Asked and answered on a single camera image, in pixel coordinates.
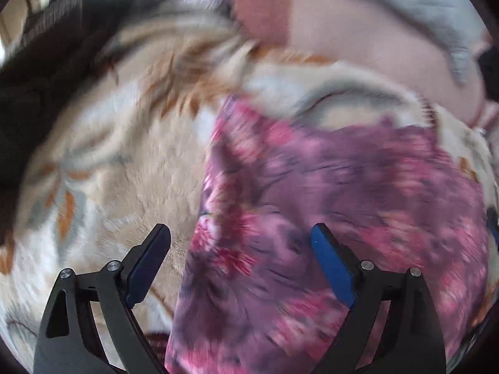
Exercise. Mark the black cloth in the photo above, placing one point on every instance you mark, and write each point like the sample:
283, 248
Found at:
492, 70

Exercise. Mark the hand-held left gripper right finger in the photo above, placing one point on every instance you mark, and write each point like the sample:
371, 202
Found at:
335, 268

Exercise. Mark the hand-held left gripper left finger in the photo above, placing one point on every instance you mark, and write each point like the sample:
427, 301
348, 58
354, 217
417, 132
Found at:
146, 268

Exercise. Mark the grey quilted pillow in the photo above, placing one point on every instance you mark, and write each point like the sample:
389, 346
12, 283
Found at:
409, 0

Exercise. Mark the pink bed sheet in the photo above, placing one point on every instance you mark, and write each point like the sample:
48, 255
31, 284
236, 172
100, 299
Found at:
351, 35

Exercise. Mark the cream leaf-print blanket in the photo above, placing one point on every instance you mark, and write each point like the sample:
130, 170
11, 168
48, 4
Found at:
117, 163

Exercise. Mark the dark grey cloth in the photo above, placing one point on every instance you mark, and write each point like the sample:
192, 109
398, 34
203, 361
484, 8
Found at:
46, 66

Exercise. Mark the purple floral shirt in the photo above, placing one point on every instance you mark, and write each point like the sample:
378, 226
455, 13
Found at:
312, 222

